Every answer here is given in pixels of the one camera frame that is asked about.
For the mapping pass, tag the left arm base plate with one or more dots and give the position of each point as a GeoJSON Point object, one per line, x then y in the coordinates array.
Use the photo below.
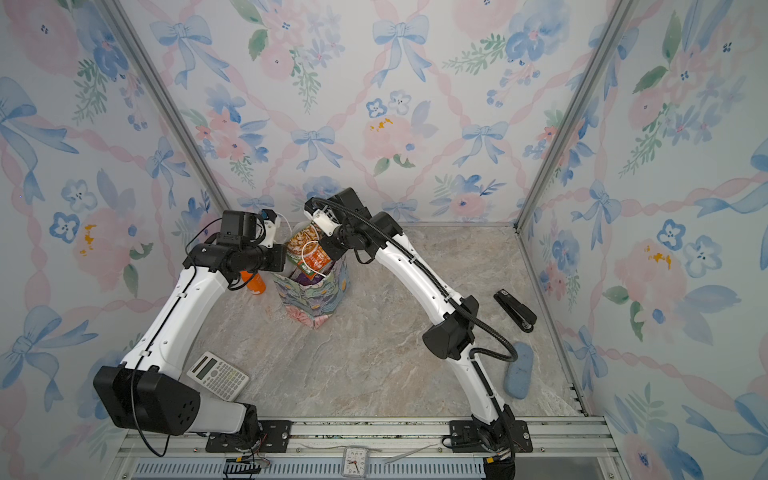
{"type": "Point", "coordinates": [265, 436]}

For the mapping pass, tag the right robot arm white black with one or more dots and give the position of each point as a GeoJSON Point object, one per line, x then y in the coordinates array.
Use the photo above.
{"type": "Point", "coordinates": [456, 336]}

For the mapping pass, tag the small white clock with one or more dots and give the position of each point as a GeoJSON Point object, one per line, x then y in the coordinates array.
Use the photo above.
{"type": "Point", "coordinates": [355, 461]}

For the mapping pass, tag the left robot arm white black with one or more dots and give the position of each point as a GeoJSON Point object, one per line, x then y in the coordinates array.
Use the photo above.
{"type": "Point", "coordinates": [144, 392]}

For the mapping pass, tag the floral paper gift bag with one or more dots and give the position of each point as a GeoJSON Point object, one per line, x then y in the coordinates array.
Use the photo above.
{"type": "Point", "coordinates": [312, 302]}

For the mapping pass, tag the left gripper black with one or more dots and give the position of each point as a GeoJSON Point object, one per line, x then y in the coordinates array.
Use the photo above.
{"type": "Point", "coordinates": [280, 256]}

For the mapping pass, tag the aluminium frame rail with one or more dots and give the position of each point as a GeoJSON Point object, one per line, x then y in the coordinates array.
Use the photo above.
{"type": "Point", "coordinates": [399, 448]}

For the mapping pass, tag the white calculator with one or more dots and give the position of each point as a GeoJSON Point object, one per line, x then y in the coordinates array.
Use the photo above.
{"type": "Point", "coordinates": [218, 376]}

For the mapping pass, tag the orange green noodle packet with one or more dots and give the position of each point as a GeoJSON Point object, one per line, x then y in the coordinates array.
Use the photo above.
{"type": "Point", "coordinates": [305, 251]}

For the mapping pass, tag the orange bottle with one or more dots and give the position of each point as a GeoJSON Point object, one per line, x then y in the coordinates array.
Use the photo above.
{"type": "Point", "coordinates": [253, 282]}

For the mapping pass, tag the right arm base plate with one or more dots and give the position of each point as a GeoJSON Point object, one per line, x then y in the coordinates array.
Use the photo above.
{"type": "Point", "coordinates": [470, 436]}

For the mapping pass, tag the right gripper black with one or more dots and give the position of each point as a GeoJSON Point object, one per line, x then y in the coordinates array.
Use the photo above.
{"type": "Point", "coordinates": [334, 255]}

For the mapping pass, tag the black stapler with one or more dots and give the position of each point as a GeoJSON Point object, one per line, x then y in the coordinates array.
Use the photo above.
{"type": "Point", "coordinates": [521, 314]}

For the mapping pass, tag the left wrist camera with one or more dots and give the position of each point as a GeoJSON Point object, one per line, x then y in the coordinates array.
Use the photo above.
{"type": "Point", "coordinates": [244, 229]}

